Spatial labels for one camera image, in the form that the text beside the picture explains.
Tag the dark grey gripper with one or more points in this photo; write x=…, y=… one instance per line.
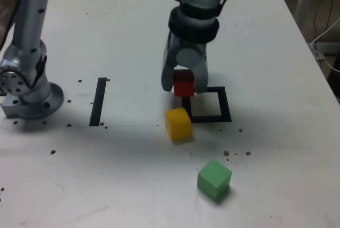
x=196, y=45

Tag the red cube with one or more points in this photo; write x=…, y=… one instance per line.
x=183, y=87

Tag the yellow cube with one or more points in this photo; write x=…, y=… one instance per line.
x=178, y=125

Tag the green cube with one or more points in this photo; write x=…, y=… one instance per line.
x=213, y=180

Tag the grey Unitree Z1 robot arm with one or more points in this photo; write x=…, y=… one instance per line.
x=29, y=26

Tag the black tape square outline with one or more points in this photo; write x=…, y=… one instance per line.
x=224, y=103

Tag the black tape strip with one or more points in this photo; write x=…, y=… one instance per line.
x=97, y=100

